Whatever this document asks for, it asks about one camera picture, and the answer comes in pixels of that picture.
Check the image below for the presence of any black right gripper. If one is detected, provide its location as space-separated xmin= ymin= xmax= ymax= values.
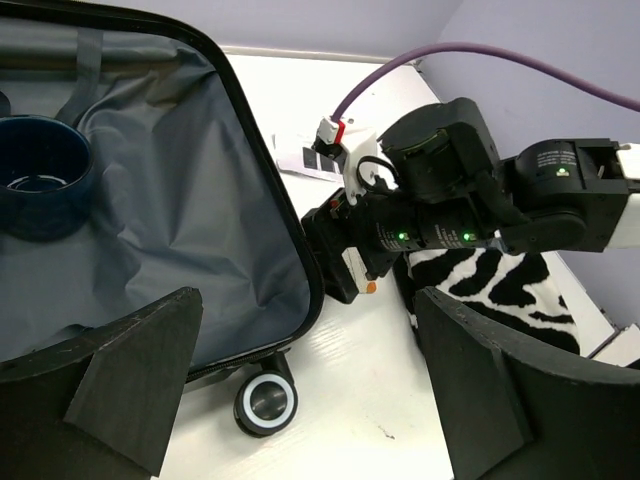
xmin=301 ymin=97 xmax=530 ymax=304

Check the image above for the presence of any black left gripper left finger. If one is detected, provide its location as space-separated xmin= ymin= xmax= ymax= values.
xmin=1 ymin=287 xmax=203 ymax=479

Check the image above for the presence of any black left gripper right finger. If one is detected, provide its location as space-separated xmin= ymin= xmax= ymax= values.
xmin=415 ymin=287 xmax=639 ymax=479

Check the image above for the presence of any beige card with orange dot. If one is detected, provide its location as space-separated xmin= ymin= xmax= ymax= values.
xmin=342 ymin=247 xmax=377 ymax=294

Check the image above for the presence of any zebra print blanket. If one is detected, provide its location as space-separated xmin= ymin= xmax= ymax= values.
xmin=393 ymin=249 xmax=581 ymax=355

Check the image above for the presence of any black kids suitcase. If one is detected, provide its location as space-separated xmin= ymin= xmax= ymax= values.
xmin=1 ymin=1 xmax=324 ymax=438

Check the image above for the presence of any dark blue mug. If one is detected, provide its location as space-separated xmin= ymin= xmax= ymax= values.
xmin=1 ymin=115 xmax=95 ymax=242

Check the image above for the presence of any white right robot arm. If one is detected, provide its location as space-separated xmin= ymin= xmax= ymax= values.
xmin=301 ymin=97 xmax=639 ymax=304

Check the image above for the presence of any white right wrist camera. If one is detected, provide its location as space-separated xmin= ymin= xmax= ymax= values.
xmin=312 ymin=117 xmax=378 ymax=206

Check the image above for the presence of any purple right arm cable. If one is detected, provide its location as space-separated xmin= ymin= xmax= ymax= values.
xmin=332 ymin=41 xmax=640 ymax=124

